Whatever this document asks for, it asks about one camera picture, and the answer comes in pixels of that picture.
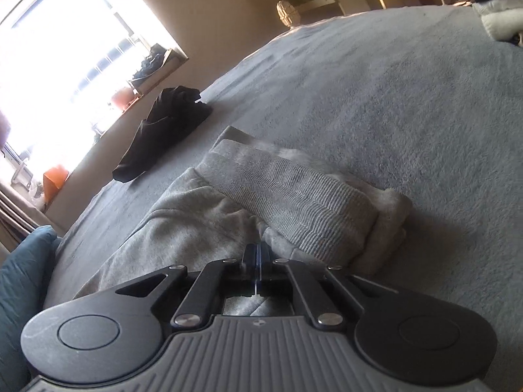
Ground pink pot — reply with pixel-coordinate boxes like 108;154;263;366
110;87;136;112

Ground grey sweatpants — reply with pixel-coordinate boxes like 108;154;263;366
74;125;413;318

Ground dark clothes in box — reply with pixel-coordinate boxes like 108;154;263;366
134;44;165;79

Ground orange bag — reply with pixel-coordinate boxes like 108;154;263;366
42;164;70;204

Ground cardboard box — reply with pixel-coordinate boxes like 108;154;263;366
128;47;189;95

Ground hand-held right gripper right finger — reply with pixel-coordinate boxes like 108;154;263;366
258;243;401;330

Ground teal pillow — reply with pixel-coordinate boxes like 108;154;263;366
0;225;60;389

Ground black clothing pile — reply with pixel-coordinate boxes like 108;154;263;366
112;85;213;184

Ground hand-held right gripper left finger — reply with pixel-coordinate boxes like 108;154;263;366
115;243;259;330

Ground window with metal grille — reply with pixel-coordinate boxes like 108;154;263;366
0;0;181;173

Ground beige curtain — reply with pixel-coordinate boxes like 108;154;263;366
0;188;42;246

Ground grey bed blanket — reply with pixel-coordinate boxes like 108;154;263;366
43;4;523;392

